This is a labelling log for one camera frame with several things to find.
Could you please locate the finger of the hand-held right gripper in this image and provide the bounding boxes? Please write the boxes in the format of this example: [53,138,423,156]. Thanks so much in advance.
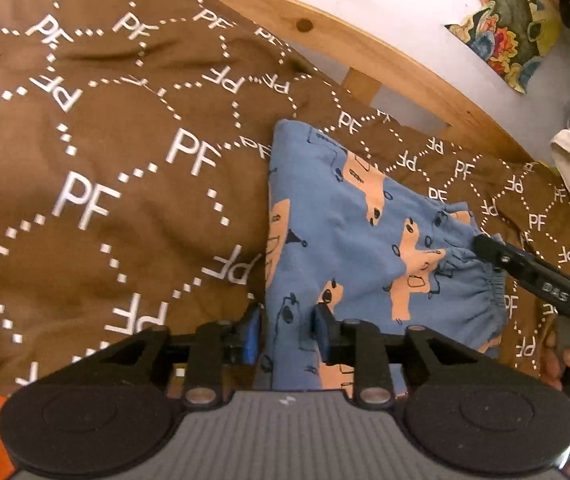
[472,233,537,287]

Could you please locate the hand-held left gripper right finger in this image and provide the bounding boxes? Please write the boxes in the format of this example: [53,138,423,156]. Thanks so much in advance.
[312,305,473,406]

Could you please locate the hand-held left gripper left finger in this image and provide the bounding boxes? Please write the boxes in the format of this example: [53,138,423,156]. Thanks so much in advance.
[97,302,267,406]

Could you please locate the blue pants with tan print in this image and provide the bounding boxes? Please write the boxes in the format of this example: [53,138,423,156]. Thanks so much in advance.
[262,119,508,393]

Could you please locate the colourful floral cloth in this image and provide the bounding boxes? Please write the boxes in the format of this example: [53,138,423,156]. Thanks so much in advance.
[444,0,563,95]

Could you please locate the brown printed blanket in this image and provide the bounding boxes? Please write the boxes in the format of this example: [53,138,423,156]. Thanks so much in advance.
[0,0,570,402]

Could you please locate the wooden bed frame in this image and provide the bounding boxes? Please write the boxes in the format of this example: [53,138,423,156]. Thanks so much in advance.
[162,0,541,166]

